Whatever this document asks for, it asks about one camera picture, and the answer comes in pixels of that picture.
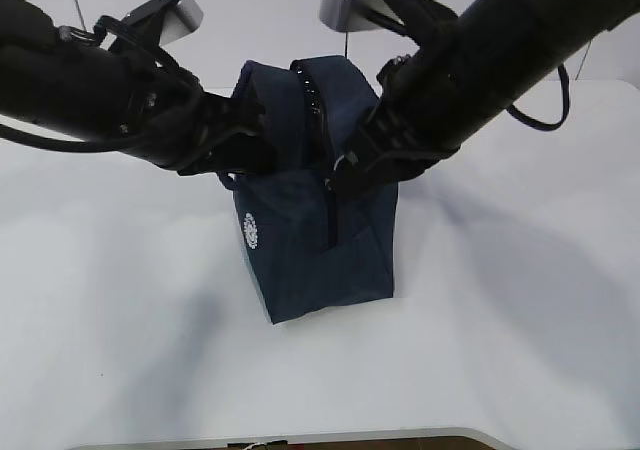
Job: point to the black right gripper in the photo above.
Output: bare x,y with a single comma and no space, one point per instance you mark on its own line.
423,116

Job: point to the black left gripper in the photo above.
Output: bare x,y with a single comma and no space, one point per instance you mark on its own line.
169,117

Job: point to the dark blue lunch bag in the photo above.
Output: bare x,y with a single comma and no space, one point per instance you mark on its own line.
306,249

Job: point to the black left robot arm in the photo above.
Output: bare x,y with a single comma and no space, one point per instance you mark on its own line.
115,88

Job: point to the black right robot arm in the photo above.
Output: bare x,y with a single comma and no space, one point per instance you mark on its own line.
514,44

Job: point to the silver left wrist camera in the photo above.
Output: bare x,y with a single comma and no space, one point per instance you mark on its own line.
151,25

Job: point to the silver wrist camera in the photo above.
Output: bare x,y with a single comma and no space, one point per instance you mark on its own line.
414,19
151,25

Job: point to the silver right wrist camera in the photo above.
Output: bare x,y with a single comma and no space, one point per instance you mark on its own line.
414,19

